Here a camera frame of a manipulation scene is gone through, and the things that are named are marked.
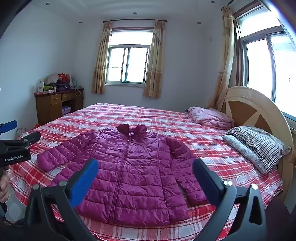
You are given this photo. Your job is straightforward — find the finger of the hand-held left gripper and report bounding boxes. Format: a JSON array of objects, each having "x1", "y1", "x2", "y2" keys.
[
  {"x1": 0, "y1": 120, "x2": 18, "y2": 135},
  {"x1": 15, "y1": 131, "x2": 41, "y2": 149}
]

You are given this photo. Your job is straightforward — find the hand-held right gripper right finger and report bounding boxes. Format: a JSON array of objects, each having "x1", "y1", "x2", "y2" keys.
[{"x1": 192, "y1": 159, "x2": 268, "y2": 241}]

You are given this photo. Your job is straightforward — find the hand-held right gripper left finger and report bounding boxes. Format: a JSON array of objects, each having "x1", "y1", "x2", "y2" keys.
[{"x1": 23, "y1": 158, "x2": 99, "y2": 241}]

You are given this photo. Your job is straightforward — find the purple puffer jacket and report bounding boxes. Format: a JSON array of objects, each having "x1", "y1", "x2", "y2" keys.
[{"x1": 37, "y1": 123, "x2": 208, "y2": 227}]

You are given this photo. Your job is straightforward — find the person's left forearm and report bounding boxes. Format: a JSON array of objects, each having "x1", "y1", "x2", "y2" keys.
[{"x1": 0, "y1": 222, "x2": 26, "y2": 241}]

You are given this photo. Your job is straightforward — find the pile of assorted clothes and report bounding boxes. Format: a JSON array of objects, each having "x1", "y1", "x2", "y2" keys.
[{"x1": 43, "y1": 74, "x2": 71, "y2": 93}]

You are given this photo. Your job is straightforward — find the person's left hand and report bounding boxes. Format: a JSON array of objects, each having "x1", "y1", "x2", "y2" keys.
[{"x1": 0, "y1": 171, "x2": 10, "y2": 202}]

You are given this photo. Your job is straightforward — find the brown wooden desk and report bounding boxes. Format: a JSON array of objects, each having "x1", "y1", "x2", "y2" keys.
[{"x1": 34, "y1": 88, "x2": 84, "y2": 126}]

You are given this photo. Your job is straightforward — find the red plaid bedsheet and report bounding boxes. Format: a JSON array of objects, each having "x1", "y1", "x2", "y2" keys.
[{"x1": 7, "y1": 103, "x2": 284, "y2": 241}]

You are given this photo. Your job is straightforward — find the grey floral pillow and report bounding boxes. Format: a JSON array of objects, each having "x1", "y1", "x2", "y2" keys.
[{"x1": 221, "y1": 134, "x2": 269, "y2": 175}]

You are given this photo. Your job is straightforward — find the pink folded blanket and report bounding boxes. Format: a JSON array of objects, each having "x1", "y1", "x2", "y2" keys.
[{"x1": 187, "y1": 106, "x2": 235, "y2": 130}]

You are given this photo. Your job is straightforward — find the striped pillow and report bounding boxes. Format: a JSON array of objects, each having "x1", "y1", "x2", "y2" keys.
[{"x1": 225, "y1": 126, "x2": 292, "y2": 174}]

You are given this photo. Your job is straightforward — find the wooden bed headboard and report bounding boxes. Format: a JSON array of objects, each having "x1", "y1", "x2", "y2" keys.
[{"x1": 221, "y1": 86, "x2": 294, "y2": 209}]

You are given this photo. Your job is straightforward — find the beige curtain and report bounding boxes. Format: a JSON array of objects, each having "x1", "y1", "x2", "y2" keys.
[
  {"x1": 91, "y1": 21, "x2": 113, "y2": 94},
  {"x1": 143, "y1": 20, "x2": 166, "y2": 98},
  {"x1": 208, "y1": 5, "x2": 239, "y2": 109}
]

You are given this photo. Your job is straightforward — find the small window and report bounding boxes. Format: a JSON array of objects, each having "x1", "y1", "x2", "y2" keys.
[{"x1": 105, "y1": 27, "x2": 154, "y2": 87}]

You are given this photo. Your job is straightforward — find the large window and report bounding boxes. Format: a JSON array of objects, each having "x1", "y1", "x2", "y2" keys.
[{"x1": 233, "y1": 5, "x2": 296, "y2": 117}]

